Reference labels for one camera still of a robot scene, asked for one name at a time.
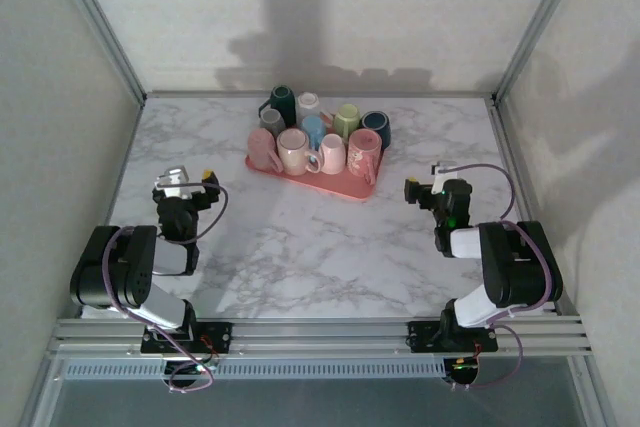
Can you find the navy blue mug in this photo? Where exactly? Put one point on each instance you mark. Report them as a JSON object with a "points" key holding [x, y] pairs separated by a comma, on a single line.
{"points": [[376, 127]]}

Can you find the pink mug purple interior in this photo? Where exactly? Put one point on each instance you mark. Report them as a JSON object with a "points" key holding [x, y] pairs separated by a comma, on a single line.
{"points": [[292, 149]]}

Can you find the light green mug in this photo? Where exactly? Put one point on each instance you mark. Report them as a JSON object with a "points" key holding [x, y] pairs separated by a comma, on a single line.
{"points": [[346, 119]]}

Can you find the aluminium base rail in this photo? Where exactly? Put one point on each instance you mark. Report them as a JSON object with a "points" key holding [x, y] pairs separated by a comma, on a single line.
{"points": [[320, 337]]}

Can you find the pale pink mug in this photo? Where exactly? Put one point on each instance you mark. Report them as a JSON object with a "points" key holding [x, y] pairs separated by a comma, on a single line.
{"points": [[332, 152]]}

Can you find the aluminium side rail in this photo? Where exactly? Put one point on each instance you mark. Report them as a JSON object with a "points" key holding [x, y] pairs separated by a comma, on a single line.
{"points": [[506, 137]]}

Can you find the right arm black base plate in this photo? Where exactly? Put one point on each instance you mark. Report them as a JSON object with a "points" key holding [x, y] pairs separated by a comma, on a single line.
{"points": [[420, 337]]}

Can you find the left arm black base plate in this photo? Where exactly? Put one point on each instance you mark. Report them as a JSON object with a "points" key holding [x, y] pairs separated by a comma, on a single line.
{"points": [[222, 337]]}

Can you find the grey mug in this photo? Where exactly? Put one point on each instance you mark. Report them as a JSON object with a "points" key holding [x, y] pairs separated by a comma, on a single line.
{"points": [[272, 122]]}

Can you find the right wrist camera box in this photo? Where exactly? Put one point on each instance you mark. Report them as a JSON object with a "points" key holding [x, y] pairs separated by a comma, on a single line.
{"points": [[442, 172]]}

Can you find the pink floral mug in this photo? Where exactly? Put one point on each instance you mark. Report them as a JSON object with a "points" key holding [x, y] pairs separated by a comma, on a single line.
{"points": [[362, 152]]}

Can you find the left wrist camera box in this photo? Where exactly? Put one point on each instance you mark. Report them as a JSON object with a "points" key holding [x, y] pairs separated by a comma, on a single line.
{"points": [[172, 182]]}

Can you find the aluminium frame post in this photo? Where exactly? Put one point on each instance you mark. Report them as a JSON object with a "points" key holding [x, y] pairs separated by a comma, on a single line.
{"points": [[539, 22], [100, 22]]}

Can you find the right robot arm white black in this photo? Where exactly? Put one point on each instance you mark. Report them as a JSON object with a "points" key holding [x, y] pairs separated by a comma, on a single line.
{"points": [[520, 267]]}

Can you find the light blue mug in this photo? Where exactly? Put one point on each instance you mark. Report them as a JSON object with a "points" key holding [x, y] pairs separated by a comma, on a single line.
{"points": [[312, 129]]}

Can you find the pink plastic tray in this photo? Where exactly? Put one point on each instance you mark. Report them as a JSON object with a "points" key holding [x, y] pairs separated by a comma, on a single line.
{"points": [[330, 184]]}

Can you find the dark green mug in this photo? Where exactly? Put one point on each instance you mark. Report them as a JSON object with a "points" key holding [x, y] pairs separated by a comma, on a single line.
{"points": [[284, 99]]}

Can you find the white mug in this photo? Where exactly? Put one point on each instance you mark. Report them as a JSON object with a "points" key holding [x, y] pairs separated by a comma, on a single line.
{"points": [[308, 104]]}

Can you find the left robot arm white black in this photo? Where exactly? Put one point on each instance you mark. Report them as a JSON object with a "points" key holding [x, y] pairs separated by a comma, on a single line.
{"points": [[125, 267]]}

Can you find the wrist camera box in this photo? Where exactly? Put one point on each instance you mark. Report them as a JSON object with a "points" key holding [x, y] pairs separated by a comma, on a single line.
{"points": [[172, 182], [442, 172]]}

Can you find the salmon pink speckled mug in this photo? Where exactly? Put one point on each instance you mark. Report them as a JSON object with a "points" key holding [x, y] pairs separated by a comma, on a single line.
{"points": [[261, 144]]}

